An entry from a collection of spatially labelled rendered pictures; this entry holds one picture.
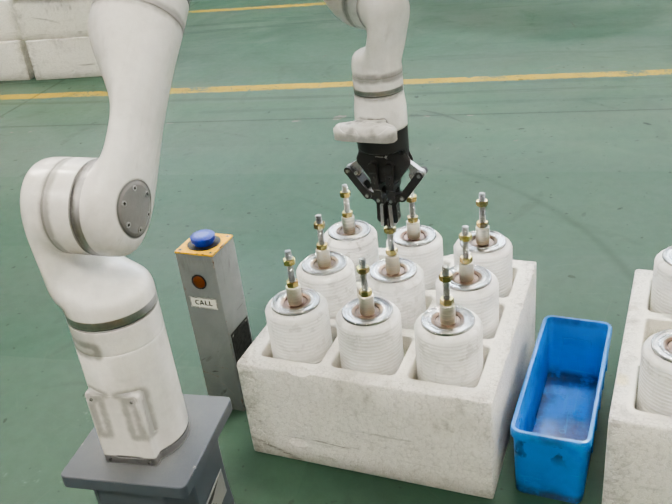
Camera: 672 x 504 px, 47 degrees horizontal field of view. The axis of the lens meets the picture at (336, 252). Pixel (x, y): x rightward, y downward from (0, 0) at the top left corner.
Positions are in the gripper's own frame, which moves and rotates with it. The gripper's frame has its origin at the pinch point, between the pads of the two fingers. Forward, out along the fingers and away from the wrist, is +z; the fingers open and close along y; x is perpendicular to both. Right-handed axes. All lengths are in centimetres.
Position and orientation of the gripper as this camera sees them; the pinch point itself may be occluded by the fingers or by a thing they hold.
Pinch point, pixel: (388, 212)
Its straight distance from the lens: 118.4
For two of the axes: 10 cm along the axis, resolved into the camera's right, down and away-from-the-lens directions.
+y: -9.1, -1.1, 4.1
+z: 1.1, 8.7, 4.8
